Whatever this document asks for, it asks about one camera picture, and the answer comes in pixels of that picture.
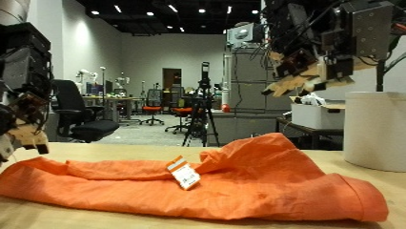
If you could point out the black camera tripod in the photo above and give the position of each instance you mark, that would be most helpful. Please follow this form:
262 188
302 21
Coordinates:
203 82

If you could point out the low grey counter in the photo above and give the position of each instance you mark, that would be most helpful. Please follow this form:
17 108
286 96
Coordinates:
241 127

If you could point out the dark side table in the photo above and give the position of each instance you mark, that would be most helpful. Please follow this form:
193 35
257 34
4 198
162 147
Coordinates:
312 131

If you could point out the orange seat office chair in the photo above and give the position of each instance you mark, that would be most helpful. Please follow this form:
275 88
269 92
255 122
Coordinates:
181 111
151 109

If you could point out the long background work desk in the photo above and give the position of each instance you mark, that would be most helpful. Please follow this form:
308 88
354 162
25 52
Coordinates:
113 99

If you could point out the white cardboard box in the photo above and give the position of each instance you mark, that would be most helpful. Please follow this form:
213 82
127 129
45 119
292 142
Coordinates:
314 116

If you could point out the ceiling spot light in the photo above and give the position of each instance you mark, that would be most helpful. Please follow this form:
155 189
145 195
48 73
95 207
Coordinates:
94 12
117 8
201 10
171 8
229 9
254 11
149 13

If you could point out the brown door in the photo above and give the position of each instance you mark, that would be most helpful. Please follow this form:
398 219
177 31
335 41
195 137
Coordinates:
169 78

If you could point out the white cylindrical plant pot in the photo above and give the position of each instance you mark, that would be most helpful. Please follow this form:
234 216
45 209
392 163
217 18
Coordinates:
375 130

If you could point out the orange-pink button shirt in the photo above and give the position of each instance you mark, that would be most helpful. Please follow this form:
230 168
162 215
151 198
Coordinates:
262 184

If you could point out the small red ball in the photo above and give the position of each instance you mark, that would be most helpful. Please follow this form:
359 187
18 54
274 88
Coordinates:
225 108

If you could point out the white orange price tag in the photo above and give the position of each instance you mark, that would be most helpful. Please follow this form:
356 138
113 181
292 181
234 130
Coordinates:
183 175

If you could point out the black office chair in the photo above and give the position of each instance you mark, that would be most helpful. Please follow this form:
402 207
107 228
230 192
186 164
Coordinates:
69 98

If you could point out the tall grey cabinet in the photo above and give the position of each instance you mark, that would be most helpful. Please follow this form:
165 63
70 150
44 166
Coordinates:
249 86

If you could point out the white plastic bag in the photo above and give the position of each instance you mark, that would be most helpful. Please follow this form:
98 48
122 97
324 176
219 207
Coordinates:
311 99

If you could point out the white boxy device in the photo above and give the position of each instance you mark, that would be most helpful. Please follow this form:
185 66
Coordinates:
242 34

